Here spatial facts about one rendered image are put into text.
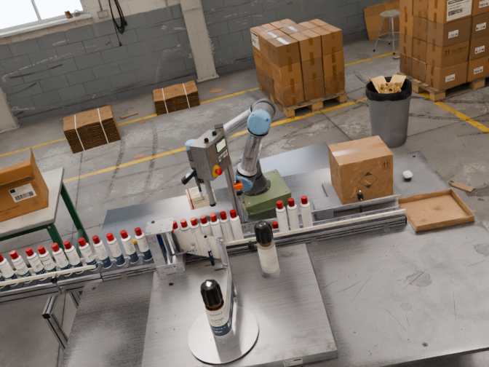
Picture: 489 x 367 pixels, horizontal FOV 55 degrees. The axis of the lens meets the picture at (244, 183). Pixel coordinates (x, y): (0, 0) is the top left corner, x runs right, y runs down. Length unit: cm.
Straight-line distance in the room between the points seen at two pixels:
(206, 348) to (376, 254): 96
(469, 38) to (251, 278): 430
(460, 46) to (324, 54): 149
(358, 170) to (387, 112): 220
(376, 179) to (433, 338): 98
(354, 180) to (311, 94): 333
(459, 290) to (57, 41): 654
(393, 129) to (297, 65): 149
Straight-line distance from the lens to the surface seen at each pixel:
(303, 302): 215
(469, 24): 586
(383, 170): 268
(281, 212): 240
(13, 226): 362
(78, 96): 783
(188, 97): 671
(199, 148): 222
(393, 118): 481
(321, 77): 587
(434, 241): 252
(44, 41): 765
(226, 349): 203
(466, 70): 603
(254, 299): 219
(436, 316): 217
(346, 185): 265
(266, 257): 218
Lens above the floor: 245
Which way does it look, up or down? 32 degrees down
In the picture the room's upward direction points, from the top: 12 degrees counter-clockwise
